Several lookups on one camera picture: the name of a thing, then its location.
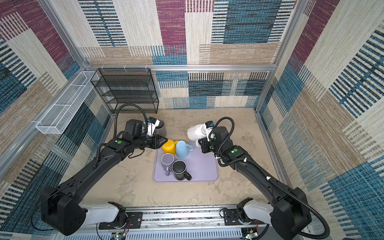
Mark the black ceramic mug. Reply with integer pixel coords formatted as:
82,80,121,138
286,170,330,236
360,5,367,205
172,160,192,181

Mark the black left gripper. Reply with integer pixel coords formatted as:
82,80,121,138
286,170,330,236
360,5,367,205
133,133,168,151

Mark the white wire mesh basket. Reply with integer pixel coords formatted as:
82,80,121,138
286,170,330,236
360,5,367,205
36,71,95,135

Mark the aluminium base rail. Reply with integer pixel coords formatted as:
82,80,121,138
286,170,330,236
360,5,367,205
49,205,281,240

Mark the black wire shelf rack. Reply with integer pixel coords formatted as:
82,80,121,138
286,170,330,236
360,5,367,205
91,68,159,114

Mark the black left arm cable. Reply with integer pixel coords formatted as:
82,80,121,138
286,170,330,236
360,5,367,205
113,103,149,139

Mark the lavender plastic tray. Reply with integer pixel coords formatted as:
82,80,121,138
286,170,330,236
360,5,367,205
153,141,219,183

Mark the grey ceramic mug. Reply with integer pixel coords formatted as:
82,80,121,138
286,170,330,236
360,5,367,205
156,120,165,130

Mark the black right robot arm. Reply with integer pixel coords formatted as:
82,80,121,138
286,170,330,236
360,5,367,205
198,127,312,240

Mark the yellow round mug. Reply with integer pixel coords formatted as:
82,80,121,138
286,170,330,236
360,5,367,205
162,139,179,156

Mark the light blue plain mug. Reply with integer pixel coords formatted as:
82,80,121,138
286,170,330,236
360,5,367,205
176,141,194,160

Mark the white ceramic mug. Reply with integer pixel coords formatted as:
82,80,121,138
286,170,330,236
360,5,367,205
187,124,207,147

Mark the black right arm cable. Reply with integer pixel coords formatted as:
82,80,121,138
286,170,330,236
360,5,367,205
209,116,331,240

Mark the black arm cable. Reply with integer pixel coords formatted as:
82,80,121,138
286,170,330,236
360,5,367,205
113,103,149,139
209,116,331,240

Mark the lavender ceramic mug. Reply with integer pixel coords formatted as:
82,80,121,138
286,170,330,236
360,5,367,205
161,153,175,176

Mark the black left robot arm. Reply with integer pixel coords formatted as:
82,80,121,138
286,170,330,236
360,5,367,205
40,120,168,236

